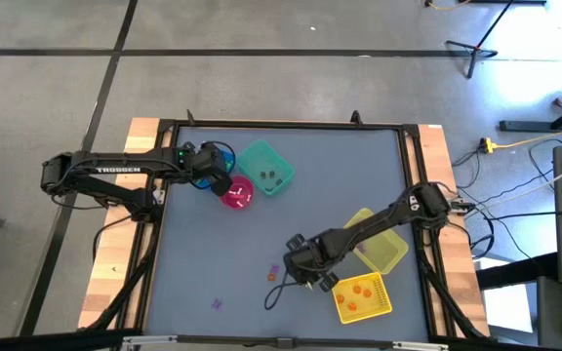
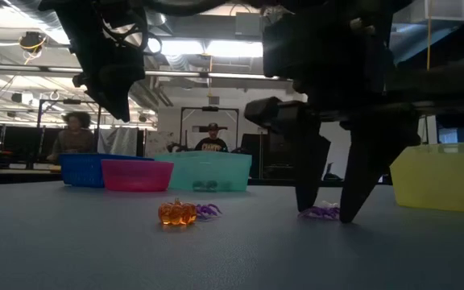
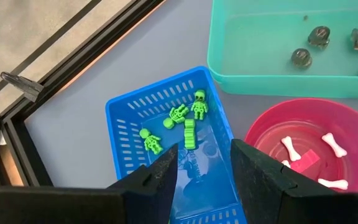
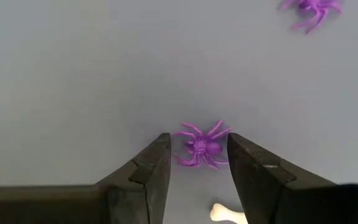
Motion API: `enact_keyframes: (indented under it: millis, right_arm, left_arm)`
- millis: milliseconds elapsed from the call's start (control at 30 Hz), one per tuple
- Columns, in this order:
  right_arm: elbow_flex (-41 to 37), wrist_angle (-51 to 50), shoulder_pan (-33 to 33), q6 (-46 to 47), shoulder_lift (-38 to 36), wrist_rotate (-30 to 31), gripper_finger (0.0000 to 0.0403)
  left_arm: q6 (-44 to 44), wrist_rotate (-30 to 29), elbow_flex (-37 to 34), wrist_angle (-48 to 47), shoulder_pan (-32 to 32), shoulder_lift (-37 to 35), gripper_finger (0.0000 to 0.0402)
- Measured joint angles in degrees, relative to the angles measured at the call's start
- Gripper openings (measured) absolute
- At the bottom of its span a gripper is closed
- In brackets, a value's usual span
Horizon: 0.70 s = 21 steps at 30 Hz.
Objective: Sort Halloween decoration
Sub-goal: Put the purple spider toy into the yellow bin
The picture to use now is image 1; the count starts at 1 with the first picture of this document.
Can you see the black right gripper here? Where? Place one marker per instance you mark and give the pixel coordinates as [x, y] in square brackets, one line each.
[310, 258]

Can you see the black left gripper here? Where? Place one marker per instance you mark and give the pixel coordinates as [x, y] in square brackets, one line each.
[208, 163]

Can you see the small purple plastic decoration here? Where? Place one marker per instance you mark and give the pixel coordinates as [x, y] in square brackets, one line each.
[274, 268]
[216, 304]
[360, 247]

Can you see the small orange plastic pumpkin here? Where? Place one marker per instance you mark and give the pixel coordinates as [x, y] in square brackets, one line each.
[271, 277]
[352, 306]
[356, 289]
[367, 293]
[340, 298]

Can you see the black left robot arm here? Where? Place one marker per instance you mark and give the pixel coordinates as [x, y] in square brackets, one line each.
[91, 161]

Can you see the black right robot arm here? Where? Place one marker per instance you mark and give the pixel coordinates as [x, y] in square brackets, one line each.
[383, 219]

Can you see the blue plastic basket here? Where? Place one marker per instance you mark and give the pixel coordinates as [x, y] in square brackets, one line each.
[205, 185]

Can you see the teal plastic bin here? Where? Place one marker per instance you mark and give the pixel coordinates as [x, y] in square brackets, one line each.
[256, 158]

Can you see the pink round plastic bowl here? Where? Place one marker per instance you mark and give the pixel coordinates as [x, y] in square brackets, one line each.
[242, 205]

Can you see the translucent yellow plastic bin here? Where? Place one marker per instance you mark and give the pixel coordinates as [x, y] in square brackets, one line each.
[388, 253]

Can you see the yellow perforated plastic basket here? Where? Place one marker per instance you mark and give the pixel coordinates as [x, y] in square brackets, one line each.
[378, 312]

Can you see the black rig bar silver brackets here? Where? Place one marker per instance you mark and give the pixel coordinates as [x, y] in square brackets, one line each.
[281, 343]

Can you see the wooden table side board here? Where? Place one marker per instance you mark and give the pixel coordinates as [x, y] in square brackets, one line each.
[98, 287]
[461, 283]

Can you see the black desk beam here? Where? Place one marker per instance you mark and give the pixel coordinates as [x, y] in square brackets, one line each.
[515, 272]

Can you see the yellow power strip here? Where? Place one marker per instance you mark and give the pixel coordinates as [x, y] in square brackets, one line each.
[486, 144]

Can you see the dark grey box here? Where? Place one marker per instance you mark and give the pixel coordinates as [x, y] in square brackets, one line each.
[551, 312]

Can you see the black desk foot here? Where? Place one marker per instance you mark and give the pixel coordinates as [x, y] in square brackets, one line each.
[525, 127]

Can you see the black tripod stand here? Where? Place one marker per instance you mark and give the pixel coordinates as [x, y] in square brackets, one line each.
[472, 61]

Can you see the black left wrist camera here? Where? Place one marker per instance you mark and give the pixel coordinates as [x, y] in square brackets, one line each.
[221, 185]

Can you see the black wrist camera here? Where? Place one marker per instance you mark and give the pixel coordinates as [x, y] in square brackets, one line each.
[330, 282]
[221, 185]

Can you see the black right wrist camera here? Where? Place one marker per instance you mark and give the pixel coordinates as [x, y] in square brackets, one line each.
[330, 282]

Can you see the black metal table frame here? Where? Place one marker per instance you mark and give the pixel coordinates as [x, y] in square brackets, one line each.
[286, 125]

